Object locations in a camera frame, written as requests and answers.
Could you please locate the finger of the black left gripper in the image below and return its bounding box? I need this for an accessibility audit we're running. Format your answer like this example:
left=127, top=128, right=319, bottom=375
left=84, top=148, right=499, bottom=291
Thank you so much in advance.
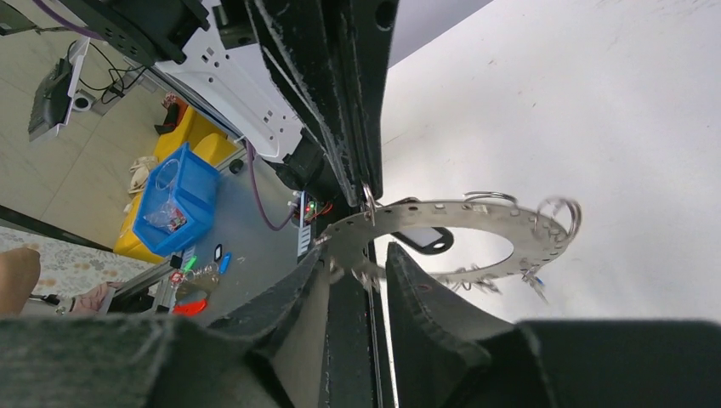
left=246, top=1, right=361, bottom=207
left=340, top=1, right=398, bottom=198

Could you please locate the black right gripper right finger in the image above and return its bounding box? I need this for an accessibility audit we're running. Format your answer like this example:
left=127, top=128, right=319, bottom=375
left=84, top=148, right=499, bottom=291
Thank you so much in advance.
left=386, top=243, right=720, bottom=407

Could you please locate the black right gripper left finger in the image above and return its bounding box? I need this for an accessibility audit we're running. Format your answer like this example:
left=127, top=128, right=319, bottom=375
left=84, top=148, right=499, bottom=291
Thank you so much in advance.
left=1, top=246, right=330, bottom=407

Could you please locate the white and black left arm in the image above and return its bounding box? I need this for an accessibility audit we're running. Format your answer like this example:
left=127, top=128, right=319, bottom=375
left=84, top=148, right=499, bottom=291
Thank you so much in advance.
left=65, top=1, right=398, bottom=207

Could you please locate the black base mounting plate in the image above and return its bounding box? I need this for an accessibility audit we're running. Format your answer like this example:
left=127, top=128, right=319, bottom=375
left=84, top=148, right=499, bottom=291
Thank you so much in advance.
left=318, top=269, right=395, bottom=407

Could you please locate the yellow plastic storage bin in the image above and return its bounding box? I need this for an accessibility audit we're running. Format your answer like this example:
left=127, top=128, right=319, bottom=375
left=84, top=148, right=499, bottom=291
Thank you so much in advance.
left=113, top=102, right=236, bottom=264

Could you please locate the blue plastic storage bin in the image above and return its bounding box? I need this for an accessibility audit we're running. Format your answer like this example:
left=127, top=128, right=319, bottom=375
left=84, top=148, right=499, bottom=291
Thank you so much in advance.
left=133, top=143, right=221, bottom=257

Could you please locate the spare ring plate with tags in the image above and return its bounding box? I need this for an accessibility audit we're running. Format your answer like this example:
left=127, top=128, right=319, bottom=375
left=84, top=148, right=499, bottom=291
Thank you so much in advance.
left=169, top=244, right=232, bottom=317

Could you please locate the white slotted cable duct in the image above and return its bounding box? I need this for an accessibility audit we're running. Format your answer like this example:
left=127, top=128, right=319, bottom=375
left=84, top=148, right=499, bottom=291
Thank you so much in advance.
left=298, top=191, right=312, bottom=258

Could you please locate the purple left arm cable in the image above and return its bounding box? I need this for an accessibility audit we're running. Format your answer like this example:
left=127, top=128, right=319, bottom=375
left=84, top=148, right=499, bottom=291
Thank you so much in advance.
left=31, top=0, right=299, bottom=233

